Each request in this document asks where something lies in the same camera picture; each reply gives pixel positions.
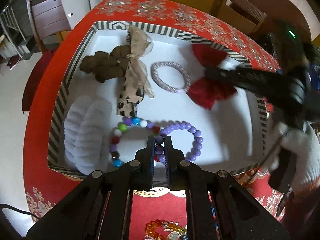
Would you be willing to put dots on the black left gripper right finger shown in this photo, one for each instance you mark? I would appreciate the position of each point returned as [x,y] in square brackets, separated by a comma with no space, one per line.
[174,171]

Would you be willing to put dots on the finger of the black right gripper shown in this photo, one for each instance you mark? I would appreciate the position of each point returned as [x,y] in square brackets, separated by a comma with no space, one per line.
[246,78]

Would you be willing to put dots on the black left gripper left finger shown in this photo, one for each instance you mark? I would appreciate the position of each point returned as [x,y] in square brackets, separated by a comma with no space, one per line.
[145,171]

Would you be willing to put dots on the red satin bow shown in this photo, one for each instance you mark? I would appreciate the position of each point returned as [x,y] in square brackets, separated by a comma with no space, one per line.
[206,91]

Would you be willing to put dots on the white gloved right hand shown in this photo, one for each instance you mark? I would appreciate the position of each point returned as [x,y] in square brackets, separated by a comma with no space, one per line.
[303,145]

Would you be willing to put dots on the white fluffy scrunchie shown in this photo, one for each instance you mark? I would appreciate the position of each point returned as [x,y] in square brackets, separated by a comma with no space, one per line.
[85,131]

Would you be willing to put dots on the dark round wooden table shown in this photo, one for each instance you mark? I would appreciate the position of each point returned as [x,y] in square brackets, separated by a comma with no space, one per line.
[281,14]

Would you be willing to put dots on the striped white tray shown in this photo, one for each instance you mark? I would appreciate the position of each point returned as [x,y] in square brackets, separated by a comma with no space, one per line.
[233,130]

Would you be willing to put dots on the brown leopard hair bow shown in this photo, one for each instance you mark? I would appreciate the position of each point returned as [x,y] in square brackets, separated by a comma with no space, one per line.
[124,62]

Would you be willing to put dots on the wooden chair red cushion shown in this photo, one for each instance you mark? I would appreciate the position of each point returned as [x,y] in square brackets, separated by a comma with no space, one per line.
[46,18]

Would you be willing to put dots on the metal stair railing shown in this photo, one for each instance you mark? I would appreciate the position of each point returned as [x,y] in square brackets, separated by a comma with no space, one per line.
[12,29]

